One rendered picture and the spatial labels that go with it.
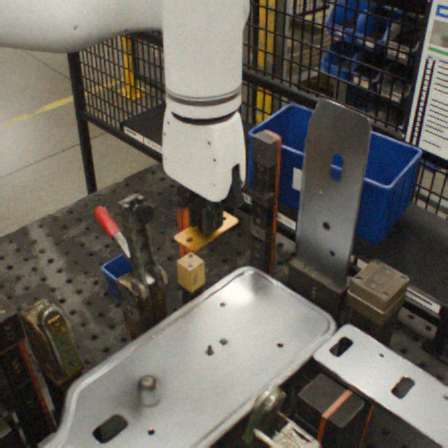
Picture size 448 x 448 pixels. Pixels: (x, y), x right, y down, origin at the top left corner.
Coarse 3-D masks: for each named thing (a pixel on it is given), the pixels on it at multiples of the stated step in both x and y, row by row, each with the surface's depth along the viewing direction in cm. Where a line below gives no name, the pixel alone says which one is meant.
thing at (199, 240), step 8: (224, 216) 80; (232, 216) 80; (200, 224) 78; (224, 224) 79; (232, 224) 79; (184, 232) 78; (192, 232) 78; (200, 232) 78; (216, 232) 78; (224, 232) 78; (176, 240) 77; (184, 240) 77; (200, 240) 77; (208, 240) 77; (192, 248) 75
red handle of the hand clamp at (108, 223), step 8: (96, 208) 99; (104, 208) 99; (96, 216) 99; (104, 216) 98; (104, 224) 98; (112, 224) 98; (112, 232) 98; (120, 232) 99; (120, 240) 98; (120, 248) 98; (128, 248) 98; (128, 256) 98; (152, 280) 97
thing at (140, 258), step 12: (120, 204) 89; (132, 204) 90; (144, 204) 90; (120, 216) 90; (132, 216) 90; (144, 216) 88; (132, 228) 90; (144, 228) 93; (132, 240) 91; (144, 240) 94; (132, 252) 93; (144, 252) 95; (132, 264) 95; (144, 264) 96; (156, 264) 96; (144, 276) 95; (156, 276) 97
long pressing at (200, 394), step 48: (240, 288) 105; (288, 288) 106; (144, 336) 96; (192, 336) 97; (240, 336) 97; (288, 336) 96; (96, 384) 89; (192, 384) 89; (240, 384) 89; (144, 432) 82; (192, 432) 82
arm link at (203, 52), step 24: (168, 0) 57; (192, 0) 55; (216, 0) 56; (240, 0) 58; (168, 24) 58; (192, 24) 57; (216, 24) 57; (240, 24) 60; (168, 48) 60; (192, 48) 58; (216, 48) 59; (240, 48) 61; (168, 72) 62; (192, 72) 60; (216, 72) 60; (240, 72) 63; (192, 96) 62; (216, 96) 62
